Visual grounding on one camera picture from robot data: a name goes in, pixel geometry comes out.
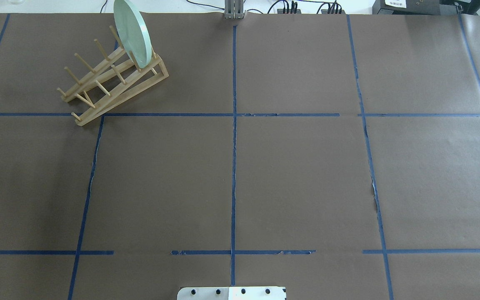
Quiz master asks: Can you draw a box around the aluminium frame post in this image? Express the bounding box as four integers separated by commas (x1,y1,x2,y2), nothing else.
224,0,246,20

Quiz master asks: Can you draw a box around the black orange connector box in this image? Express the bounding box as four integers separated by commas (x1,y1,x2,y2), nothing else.
273,0,301,15
316,1,345,15

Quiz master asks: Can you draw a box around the light green plate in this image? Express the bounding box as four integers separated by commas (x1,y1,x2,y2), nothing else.
113,0,153,68

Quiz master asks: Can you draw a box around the wooden plate rack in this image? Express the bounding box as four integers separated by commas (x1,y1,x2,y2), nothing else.
57,25,169,127

